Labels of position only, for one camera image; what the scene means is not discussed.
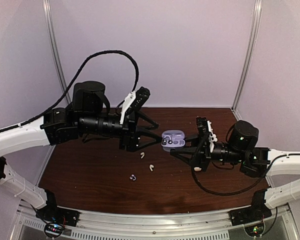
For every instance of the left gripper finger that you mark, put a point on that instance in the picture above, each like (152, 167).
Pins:
(153, 125)
(146, 139)

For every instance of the right aluminium frame post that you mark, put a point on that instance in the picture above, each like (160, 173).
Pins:
(253, 35)

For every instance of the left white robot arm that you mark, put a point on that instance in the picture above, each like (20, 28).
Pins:
(55, 127)

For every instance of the front aluminium rail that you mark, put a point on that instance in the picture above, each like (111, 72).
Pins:
(210, 225)

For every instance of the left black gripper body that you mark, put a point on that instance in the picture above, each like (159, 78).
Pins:
(90, 123)

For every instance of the left aluminium frame post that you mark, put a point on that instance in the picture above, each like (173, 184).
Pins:
(53, 43)

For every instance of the white earbud charging case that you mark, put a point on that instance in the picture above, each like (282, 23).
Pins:
(197, 169)

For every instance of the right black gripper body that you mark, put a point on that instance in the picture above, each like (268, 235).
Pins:
(205, 157)

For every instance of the purple earbud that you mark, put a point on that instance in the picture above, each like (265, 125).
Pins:
(133, 177)
(166, 140)

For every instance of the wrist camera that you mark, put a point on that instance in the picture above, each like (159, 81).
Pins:
(206, 133)
(134, 101)

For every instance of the aluminium frame post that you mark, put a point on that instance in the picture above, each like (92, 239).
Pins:
(253, 35)
(53, 43)

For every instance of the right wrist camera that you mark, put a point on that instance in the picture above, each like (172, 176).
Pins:
(206, 133)

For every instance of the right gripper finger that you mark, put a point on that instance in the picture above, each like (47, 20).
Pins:
(187, 155)
(191, 140)

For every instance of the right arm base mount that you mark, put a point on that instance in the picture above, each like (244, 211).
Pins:
(257, 211)

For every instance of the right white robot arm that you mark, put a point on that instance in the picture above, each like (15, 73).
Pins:
(263, 164)

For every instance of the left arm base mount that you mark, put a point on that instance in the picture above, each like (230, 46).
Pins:
(51, 212)

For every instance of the purple earbud charging case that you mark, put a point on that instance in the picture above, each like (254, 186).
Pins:
(178, 138)

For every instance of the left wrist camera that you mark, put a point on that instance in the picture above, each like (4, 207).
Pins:
(134, 101)

